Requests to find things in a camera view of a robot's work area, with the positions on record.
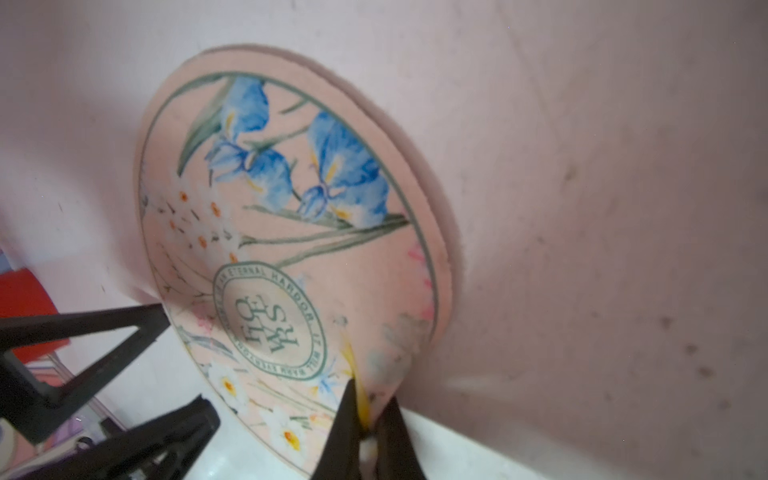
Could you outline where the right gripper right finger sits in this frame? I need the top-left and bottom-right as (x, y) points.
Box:
(374, 397), (426, 480)

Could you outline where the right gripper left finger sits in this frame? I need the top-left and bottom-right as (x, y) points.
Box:
(310, 379), (362, 480)

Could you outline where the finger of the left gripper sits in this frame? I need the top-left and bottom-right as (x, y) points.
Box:
(22, 397), (221, 479)
(0, 302), (172, 446)

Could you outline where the red plastic cup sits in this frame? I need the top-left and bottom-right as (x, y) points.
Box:
(0, 267), (72, 365)

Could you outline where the cream blue doodle coaster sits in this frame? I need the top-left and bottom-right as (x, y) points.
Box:
(134, 44), (464, 476)

